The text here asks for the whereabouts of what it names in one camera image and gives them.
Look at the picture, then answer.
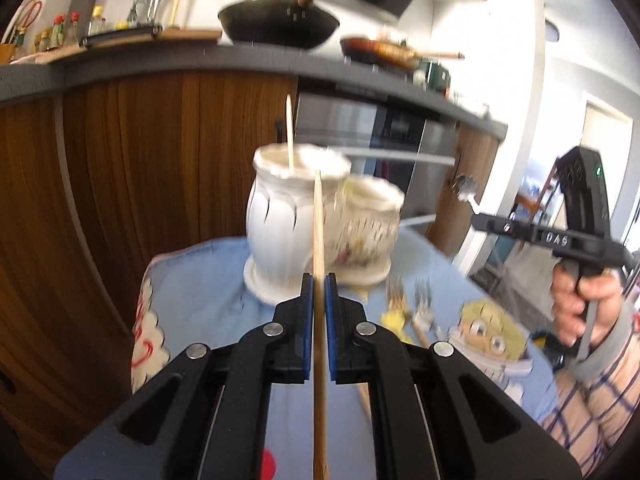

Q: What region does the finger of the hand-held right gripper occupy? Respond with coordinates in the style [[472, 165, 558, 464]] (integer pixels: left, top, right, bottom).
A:
[[471, 212, 526, 247]]

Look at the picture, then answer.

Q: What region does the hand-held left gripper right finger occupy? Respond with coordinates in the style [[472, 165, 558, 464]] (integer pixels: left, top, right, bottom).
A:
[[324, 272, 583, 480]]

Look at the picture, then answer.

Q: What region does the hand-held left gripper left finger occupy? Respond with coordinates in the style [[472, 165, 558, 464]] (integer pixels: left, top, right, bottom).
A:
[[54, 272, 315, 480]]

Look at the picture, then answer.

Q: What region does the silver fork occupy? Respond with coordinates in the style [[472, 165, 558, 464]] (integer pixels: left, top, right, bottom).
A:
[[452, 174, 483, 216]]

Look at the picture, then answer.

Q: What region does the yellow handled fork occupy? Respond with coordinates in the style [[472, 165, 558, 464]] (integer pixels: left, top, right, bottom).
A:
[[382, 276, 410, 336]]

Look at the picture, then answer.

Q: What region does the gold fork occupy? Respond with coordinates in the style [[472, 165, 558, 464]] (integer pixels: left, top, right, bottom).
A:
[[410, 280, 438, 351]]

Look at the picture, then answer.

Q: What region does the wooden chopstick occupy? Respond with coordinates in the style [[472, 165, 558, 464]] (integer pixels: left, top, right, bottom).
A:
[[311, 170, 330, 480], [286, 94, 295, 168]]

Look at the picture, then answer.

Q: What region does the floral ceramic jar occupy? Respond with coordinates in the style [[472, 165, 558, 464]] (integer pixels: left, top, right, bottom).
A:
[[330, 175, 405, 288]]

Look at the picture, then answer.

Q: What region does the white ribbed ceramic jar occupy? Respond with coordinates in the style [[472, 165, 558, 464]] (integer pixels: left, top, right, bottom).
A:
[[242, 144, 353, 307]]

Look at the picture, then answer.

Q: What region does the person's right forearm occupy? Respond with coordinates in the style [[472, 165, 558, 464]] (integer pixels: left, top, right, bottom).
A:
[[537, 305, 640, 471]]

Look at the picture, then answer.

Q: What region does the person's right hand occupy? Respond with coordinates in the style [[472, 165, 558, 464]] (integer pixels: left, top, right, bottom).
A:
[[550, 260, 626, 348]]

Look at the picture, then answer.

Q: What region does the wooden lower cabinet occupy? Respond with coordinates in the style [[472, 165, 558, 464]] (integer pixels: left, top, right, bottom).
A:
[[425, 125, 501, 261], [0, 70, 301, 461]]

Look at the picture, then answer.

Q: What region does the blue cartoon printed tablecloth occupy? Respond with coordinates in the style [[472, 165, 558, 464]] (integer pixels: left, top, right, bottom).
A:
[[131, 225, 561, 480]]

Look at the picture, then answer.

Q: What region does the built-in steel oven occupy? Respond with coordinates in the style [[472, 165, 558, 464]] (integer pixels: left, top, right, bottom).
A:
[[295, 87, 463, 221]]

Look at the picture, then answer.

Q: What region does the brown frying pan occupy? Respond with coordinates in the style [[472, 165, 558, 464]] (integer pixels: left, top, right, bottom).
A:
[[340, 35, 466, 72]]

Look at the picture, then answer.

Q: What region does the wooden cutting board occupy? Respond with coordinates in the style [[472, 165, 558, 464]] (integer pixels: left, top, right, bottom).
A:
[[10, 22, 223, 66]]

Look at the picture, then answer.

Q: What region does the row of condiment bottles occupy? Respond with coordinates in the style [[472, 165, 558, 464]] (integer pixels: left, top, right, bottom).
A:
[[30, 5, 108, 53]]

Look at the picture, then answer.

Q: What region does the black wok with wooden handle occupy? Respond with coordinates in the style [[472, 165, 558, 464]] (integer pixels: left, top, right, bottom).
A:
[[217, 0, 348, 51]]

